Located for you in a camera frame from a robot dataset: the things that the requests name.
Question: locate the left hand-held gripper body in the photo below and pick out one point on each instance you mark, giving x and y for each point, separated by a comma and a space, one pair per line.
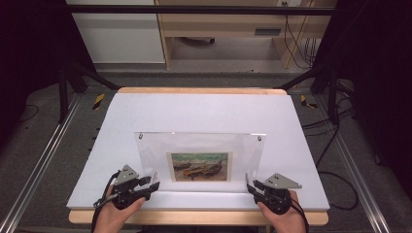
126, 181

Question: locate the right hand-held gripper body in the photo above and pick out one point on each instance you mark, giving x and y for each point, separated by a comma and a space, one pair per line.
278, 191

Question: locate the clear acrylic photo frame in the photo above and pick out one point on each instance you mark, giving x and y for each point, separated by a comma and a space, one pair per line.
246, 155

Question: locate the boat painting print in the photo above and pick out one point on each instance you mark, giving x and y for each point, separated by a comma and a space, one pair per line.
200, 166

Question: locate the person's right hand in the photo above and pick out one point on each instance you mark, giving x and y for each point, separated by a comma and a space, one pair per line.
288, 223

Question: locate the person's left hand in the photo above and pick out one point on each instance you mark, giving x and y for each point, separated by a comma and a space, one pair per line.
111, 220

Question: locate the white foam table mat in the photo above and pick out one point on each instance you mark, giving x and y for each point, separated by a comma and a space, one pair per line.
207, 113

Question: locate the black metal stand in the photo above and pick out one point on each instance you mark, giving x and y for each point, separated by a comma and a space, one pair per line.
63, 93
333, 97

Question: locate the white cabinet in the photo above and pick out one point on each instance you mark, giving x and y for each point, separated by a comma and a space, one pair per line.
120, 35

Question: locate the dark curtain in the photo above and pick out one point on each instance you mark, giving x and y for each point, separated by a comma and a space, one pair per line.
379, 81
29, 48

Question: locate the light wooden desk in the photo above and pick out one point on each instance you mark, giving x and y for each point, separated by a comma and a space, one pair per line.
223, 24

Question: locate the black horizontal metal bar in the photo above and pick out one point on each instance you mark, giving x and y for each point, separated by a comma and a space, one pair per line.
194, 10

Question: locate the aluminium floor rail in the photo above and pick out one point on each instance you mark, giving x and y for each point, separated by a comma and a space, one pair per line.
39, 165
353, 161

